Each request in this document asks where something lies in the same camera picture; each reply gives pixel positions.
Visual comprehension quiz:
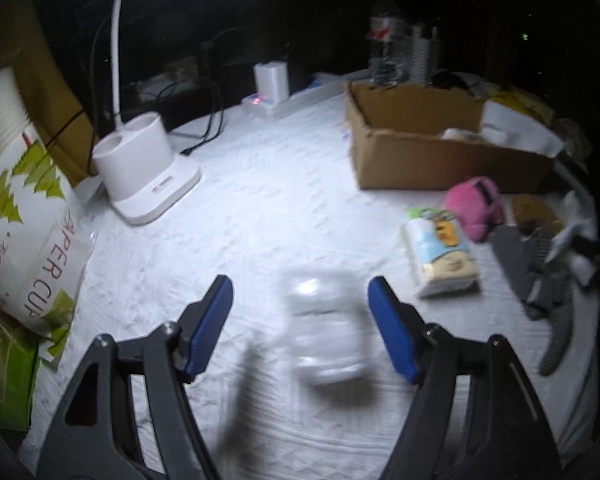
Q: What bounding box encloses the green package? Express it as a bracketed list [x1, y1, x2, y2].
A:
[0, 305, 41, 433]

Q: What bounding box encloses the white charger block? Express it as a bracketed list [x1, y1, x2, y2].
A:
[253, 61, 291, 105]

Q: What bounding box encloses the white power strip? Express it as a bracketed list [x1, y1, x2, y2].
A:
[241, 80, 348, 120]

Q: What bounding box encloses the white plastic bag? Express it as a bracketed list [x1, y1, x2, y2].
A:
[480, 100, 566, 156]

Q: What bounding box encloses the grey sock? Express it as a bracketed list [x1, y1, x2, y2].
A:
[490, 226, 541, 306]
[524, 230, 576, 378]

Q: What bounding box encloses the black cable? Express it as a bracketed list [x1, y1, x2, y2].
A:
[155, 79, 227, 157]

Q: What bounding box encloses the white sock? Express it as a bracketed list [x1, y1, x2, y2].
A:
[545, 190, 600, 288]

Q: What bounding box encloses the white desk lamp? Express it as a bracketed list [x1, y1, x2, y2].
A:
[91, 0, 202, 226]

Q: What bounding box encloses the printed tissue packet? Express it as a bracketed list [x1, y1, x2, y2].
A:
[402, 205, 482, 300]

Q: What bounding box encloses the white plastic-wrapped packet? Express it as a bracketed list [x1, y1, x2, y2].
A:
[280, 270, 373, 386]

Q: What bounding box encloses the yellow curtain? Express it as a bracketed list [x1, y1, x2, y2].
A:
[0, 0, 98, 186]

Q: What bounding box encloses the cardboard box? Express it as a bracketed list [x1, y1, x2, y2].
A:
[344, 80, 556, 192]

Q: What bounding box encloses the paper cup package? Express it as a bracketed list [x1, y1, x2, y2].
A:
[0, 67, 98, 361]

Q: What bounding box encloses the pink plush toy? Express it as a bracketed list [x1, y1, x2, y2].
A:
[442, 176, 506, 243]

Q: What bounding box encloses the white tablecloth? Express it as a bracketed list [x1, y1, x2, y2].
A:
[17, 77, 600, 480]

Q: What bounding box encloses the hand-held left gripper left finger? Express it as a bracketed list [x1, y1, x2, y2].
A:
[36, 274, 235, 480]

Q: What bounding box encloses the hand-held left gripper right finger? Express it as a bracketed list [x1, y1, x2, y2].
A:
[367, 275, 563, 480]

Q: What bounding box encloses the clear water bottle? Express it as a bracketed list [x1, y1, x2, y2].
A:
[369, 0, 407, 86]

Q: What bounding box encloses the yellow bag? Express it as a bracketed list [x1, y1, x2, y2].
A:
[490, 87, 556, 122]

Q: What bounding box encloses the brown plush toy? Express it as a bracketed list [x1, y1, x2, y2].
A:
[510, 194, 563, 236]

